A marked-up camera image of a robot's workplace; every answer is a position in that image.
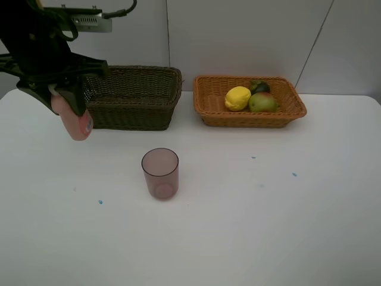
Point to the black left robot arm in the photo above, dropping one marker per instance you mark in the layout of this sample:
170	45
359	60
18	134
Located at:
26	9

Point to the dark mangosteen with green calyx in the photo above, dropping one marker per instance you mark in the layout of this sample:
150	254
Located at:
257	86

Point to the dark brown wicker basket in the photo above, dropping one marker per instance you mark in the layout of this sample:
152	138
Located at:
133	97

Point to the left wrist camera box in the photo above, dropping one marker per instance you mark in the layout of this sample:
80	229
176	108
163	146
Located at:
85	19

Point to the translucent pink plastic cup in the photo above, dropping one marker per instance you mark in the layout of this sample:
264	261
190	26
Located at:
161	170

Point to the yellow lemon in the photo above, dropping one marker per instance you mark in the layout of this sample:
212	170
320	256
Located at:
237	98

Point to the green red pear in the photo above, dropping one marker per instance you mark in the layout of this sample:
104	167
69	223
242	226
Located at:
263	102

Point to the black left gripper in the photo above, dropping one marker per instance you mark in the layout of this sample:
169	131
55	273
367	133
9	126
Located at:
38	54

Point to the pink bottle with white cap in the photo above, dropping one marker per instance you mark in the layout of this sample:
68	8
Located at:
78	127

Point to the orange wicker basket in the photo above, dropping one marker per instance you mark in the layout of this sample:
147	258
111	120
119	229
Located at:
208	99

